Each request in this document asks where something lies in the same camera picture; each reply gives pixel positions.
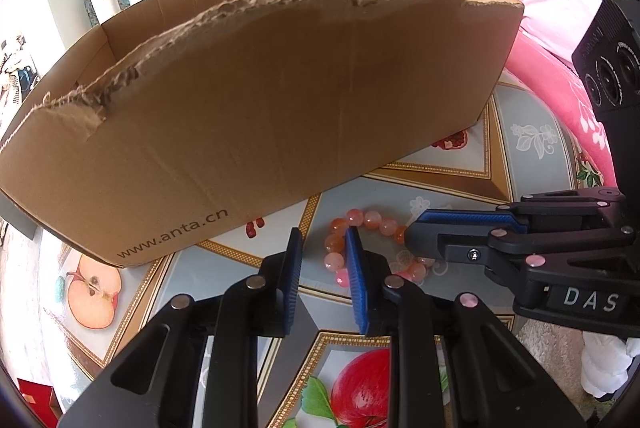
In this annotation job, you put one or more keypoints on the reddish brown box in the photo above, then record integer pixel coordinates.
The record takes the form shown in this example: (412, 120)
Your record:
(37, 400)

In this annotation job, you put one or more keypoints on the pink blanket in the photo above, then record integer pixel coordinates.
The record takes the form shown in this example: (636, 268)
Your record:
(540, 33)

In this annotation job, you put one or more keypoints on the person's right hand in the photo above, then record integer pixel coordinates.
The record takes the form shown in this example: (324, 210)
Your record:
(607, 368)

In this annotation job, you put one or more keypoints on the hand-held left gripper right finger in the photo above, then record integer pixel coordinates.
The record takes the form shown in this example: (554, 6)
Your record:
(356, 288)

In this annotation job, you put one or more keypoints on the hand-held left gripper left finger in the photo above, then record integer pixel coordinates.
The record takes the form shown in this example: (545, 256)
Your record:
(295, 288)

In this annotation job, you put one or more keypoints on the white fluffy cloth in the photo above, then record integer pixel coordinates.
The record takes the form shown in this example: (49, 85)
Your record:
(550, 358)

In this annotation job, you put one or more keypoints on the dark grey cabinet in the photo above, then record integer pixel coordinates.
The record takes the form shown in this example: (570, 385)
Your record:
(15, 218)

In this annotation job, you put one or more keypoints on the brown cardboard box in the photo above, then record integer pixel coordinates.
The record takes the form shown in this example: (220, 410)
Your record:
(250, 108)

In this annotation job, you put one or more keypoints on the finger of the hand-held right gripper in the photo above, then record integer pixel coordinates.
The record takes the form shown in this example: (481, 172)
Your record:
(425, 240)
(465, 217)

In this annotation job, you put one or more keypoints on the fruit printed bed sheet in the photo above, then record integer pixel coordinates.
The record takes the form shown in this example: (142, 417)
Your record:
(525, 158)

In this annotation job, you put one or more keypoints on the narrow white board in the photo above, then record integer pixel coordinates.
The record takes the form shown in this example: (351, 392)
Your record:
(105, 6)

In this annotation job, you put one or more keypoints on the pile of clutter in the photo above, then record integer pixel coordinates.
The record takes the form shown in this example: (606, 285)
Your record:
(17, 68)

